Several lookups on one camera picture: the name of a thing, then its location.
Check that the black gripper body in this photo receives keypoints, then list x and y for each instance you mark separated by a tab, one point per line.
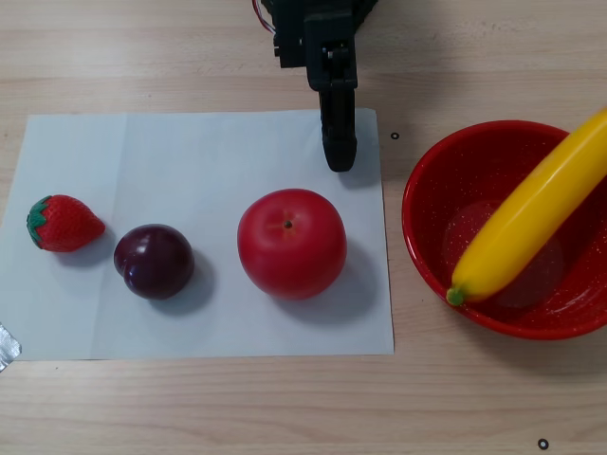
332	71

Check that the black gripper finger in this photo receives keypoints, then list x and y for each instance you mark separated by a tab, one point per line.
339	132

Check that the yellow toy banana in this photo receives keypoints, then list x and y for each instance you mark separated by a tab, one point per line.
521	213

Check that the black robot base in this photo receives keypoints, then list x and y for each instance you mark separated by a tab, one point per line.
366	9

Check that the red speckled bowl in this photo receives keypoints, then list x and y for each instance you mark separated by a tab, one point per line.
441	189

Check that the red toy apple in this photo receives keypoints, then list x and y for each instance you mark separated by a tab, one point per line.
291	244

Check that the white paper sheet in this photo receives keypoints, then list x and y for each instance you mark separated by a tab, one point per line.
189	166

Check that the dark purple toy plum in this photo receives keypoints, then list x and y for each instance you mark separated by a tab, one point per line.
154	260

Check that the red toy strawberry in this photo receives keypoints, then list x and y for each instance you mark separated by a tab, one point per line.
66	223

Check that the grey duct tape piece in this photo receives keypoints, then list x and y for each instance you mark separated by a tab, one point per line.
7	348

